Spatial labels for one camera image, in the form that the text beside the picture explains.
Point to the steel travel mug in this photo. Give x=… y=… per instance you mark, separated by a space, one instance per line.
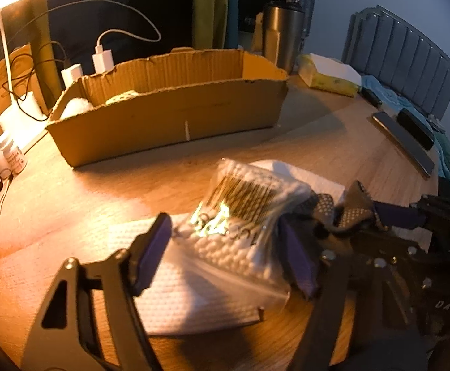
x=282 y=30

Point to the white roll in plastic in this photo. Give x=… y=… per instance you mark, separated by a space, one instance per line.
x=76 y=106

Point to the left gripper black left finger with purple pad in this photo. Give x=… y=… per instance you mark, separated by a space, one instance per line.
x=127 y=273

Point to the black glasses case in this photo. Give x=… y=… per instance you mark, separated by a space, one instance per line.
x=416 y=129

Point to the grey dotted sock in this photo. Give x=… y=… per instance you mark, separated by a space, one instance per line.
x=356 y=210

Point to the light blue blanket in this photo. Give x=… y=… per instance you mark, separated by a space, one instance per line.
x=396 y=102

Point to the yellow curtain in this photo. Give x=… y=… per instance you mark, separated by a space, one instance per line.
x=209 y=23

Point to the bag of cotton swabs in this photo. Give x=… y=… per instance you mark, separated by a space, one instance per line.
x=230 y=239

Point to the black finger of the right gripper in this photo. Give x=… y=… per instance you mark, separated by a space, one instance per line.
x=399 y=216

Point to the grey padded headboard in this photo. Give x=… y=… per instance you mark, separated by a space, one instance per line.
x=398 y=55

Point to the yellow tissue pack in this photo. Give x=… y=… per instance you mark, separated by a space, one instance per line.
x=327 y=74

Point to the brown cardboard box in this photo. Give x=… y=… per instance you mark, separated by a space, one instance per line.
x=166 y=99

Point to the left gripper black right finger with purple pad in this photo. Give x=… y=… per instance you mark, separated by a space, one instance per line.
x=318 y=263

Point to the brown paper bag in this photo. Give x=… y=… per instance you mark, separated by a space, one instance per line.
x=21 y=65

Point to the black monitor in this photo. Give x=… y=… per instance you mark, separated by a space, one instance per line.
x=249 y=9

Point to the white paper towel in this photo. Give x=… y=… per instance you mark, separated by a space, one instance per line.
x=180 y=302

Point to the white charger with black cable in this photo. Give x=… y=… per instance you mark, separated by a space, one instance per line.
x=69 y=76

